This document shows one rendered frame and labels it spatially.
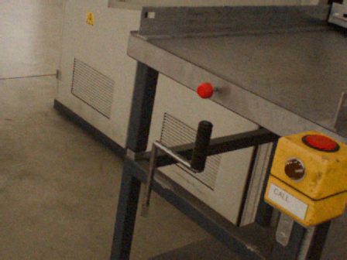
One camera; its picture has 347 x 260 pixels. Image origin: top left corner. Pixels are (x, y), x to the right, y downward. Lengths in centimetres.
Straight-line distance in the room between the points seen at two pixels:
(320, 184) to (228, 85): 45
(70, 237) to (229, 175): 60
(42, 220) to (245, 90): 123
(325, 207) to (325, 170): 6
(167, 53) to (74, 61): 164
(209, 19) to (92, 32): 131
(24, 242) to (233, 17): 104
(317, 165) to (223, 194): 145
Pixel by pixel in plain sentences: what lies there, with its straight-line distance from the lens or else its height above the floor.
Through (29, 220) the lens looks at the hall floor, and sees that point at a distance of 221.
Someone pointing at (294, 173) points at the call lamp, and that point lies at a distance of 79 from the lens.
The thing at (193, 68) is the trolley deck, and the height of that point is 84.
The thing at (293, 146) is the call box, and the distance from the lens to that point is 80.
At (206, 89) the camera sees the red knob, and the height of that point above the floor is 83.
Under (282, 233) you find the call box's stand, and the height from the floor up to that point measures 76.
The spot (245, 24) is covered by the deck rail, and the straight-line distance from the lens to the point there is 163.
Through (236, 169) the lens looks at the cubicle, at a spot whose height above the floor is 28.
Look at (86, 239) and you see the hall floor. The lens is 213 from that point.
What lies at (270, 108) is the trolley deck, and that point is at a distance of 112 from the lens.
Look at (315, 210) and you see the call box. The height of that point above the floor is 83.
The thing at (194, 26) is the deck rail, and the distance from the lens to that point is 150.
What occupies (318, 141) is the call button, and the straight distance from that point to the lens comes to 81.
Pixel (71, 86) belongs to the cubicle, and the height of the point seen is 19.
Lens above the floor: 119
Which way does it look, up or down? 22 degrees down
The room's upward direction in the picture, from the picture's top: 10 degrees clockwise
